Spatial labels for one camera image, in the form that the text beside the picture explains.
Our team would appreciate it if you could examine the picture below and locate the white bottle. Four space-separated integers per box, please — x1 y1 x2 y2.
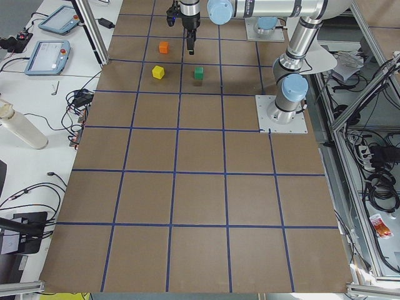
1 99 48 150

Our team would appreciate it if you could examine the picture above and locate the upper teach pendant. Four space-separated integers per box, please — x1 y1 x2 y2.
38 5 80 35

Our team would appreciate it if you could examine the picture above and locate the black device with red button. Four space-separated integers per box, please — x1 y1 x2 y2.
1 31 33 54

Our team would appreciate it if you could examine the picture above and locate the hex key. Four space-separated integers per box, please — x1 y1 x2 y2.
51 81 60 96

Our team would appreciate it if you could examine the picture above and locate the black power adapter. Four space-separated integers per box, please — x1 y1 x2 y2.
97 17 115 29

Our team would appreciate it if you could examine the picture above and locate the black adapter with cables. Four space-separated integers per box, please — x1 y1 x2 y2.
72 94 94 108

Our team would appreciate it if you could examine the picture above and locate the teach pendant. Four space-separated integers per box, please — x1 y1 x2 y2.
24 40 71 76
38 5 80 35

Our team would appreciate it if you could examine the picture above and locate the yellow wooden block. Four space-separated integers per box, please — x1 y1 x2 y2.
152 65 165 80

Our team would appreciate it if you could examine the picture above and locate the green wooden block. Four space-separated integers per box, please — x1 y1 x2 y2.
194 67 204 80

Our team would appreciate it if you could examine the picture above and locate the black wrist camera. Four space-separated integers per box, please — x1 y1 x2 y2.
166 1 181 27

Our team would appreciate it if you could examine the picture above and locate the orange wooden block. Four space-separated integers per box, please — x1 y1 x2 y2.
159 41 170 54

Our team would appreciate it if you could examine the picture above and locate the black camera stand base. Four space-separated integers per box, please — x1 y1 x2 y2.
1 212 48 254

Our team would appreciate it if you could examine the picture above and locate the white power strip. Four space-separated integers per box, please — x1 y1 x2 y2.
356 144 375 172

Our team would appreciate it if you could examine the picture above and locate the red snack packet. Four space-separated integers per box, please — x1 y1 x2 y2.
369 214 393 239

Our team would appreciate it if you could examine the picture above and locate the aluminium frame post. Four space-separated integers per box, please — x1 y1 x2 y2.
71 0 109 66

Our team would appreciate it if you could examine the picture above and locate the lower teach pendant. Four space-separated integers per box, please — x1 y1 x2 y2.
24 40 71 76

